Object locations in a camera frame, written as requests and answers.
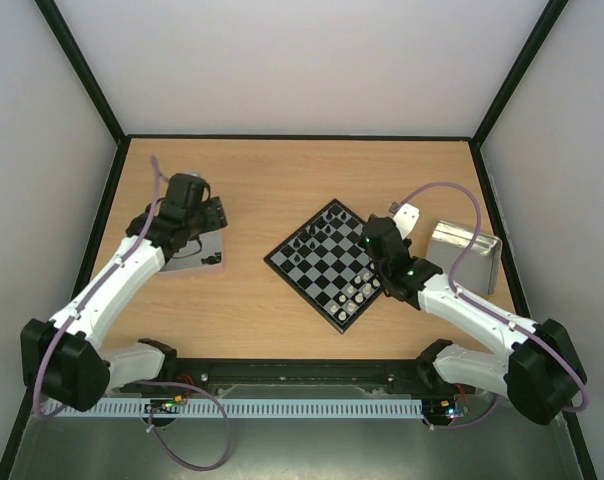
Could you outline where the black white chess board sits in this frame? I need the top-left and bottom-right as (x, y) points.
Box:
(264, 199), (382, 334)

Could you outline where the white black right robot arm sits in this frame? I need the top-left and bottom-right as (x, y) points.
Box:
(360, 215), (587, 425)

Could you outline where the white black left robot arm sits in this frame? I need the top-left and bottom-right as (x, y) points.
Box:
(20, 173), (227, 412)

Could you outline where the grey tray of black pieces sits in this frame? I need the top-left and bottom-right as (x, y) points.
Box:
(159, 231), (226, 278)

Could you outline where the metal tray of white pieces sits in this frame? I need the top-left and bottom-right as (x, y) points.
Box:
(425, 219), (503, 296)

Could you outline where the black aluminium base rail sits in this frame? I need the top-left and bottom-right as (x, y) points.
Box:
(121, 355), (563, 396)

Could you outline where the black enclosure frame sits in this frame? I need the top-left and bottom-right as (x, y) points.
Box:
(0, 1), (597, 479)

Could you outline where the light blue slotted cable duct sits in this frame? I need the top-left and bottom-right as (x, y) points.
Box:
(44, 398), (422, 419)

